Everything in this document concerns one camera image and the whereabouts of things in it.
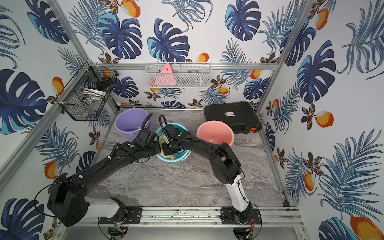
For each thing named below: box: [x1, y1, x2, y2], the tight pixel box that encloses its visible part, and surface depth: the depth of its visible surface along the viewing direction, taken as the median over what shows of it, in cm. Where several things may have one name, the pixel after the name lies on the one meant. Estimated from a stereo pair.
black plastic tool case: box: [203, 101, 263, 134], surface depth 112 cm
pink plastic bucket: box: [196, 120, 235, 147], surface depth 91 cm
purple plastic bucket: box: [115, 108, 153, 142], surface depth 99 cm
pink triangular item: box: [150, 63, 177, 87], surface depth 92 cm
